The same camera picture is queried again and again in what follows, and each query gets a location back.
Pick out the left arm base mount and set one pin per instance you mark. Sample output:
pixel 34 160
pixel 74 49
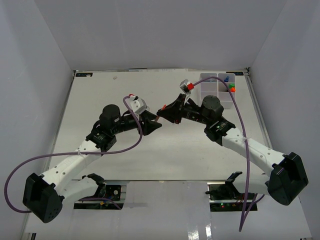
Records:
pixel 106 197

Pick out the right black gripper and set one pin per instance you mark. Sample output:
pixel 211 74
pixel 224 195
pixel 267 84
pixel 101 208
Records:
pixel 172 111

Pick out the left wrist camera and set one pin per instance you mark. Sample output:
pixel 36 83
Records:
pixel 137 104

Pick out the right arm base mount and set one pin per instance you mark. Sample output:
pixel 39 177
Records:
pixel 222 198

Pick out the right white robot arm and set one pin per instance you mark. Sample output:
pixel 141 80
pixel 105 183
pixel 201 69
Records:
pixel 286 173

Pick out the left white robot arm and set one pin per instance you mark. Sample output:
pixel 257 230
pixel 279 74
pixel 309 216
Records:
pixel 45 194

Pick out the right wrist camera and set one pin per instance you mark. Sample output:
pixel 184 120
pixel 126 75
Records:
pixel 187 87

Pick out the blue corner label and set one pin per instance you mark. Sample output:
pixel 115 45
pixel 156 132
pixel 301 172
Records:
pixel 83 74

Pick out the orange pen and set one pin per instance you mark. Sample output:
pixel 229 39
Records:
pixel 161 113

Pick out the white compartment organizer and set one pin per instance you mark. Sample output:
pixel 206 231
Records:
pixel 216 88

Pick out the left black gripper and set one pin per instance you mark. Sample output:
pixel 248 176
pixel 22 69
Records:
pixel 149 126

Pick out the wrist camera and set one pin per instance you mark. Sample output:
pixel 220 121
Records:
pixel 137 104
pixel 187 87

